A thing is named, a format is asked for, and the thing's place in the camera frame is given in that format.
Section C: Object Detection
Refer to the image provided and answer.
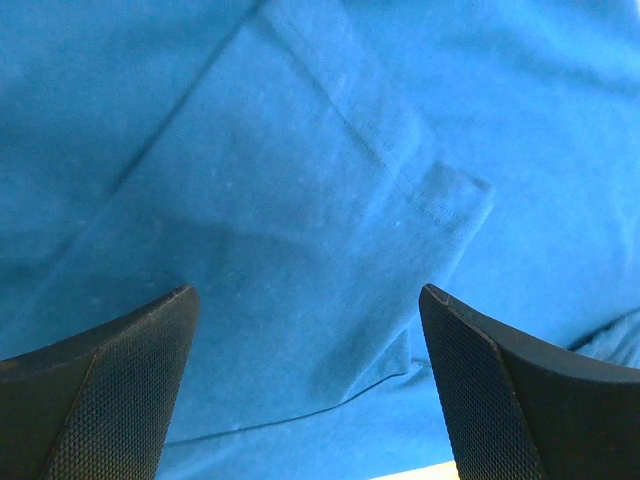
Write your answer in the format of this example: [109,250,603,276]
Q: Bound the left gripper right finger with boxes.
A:
[419,284,639,479]

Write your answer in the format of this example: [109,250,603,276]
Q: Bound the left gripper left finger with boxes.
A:
[1,285,199,480]

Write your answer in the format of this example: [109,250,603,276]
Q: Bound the dark blue t shirt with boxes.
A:
[1,1,639,479]

